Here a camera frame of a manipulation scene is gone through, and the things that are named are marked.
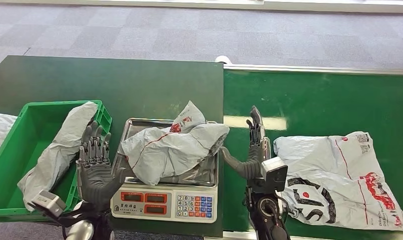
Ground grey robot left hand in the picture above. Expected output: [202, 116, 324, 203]
[76, 120, 128, 208]

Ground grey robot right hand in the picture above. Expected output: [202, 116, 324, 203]
[220, 105, 272, 180]

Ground grey mailer package red print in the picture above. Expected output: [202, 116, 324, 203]
[120, 100, 231, 186]

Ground plain grey mailer package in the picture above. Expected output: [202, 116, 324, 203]
[17, 100, 100, 213]

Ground grey mailer package black letters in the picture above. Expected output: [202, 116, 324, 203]
[273, 131, 403, 232]

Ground green conveyor belt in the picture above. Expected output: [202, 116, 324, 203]
[222, 69, 403, 240]

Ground white scale with steel tray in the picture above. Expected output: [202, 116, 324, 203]
[109, 117, 220, 224]

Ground green plastic crate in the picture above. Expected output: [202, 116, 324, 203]
[0, 99, 113, 222]

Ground white window sill ledge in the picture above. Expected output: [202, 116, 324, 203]
[0, 0, 403, 14]

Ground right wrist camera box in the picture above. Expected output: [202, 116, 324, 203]
[260, 156, 289, 193]

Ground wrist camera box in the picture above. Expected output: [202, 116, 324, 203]
[260, 156, 289, 193]
[30, 189, 67, 218]

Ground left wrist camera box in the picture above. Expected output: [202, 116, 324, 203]
[30, 189, 67, 218]

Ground silver conveyor side rail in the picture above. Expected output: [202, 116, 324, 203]
[204, 230, 325, 240]
[223, 63, 403, 76]

